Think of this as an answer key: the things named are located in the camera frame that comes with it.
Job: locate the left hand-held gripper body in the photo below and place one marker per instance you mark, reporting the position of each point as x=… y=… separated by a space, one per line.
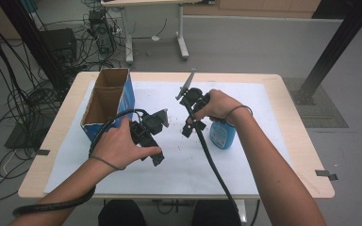
x=152 y=123

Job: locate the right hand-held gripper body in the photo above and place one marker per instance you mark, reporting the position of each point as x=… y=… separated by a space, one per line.
x=194 y=95

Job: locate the blue bottle with white cap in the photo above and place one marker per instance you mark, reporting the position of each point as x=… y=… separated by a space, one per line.
x=223 y=136

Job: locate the blue cardboard box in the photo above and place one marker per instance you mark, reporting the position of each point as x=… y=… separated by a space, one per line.
x=127 y=94

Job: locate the person's left hand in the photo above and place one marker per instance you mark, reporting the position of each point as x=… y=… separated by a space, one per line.
x=116 y=146

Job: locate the person's right hand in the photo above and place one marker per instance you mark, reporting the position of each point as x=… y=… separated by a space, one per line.
x=223 y=105

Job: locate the black wrist band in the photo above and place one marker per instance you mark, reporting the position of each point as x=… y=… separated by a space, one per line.
x=105 y=161
x=238 y=107

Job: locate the white plug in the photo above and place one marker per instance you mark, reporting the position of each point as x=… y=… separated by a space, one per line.
x=155 y=38

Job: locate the white desk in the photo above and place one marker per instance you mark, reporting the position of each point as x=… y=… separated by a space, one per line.
x=128 y=37

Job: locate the grey tape strip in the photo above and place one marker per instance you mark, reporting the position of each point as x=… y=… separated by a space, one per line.
x=325 y=174
x=43 y=152

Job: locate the black floor plate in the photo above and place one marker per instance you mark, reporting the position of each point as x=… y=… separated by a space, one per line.
x=22 y=138

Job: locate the black case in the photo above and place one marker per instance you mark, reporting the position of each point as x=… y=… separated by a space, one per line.
x=59 y=44

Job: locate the black metal post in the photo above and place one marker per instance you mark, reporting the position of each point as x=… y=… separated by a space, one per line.
x=34 y=40
x=336 y=47

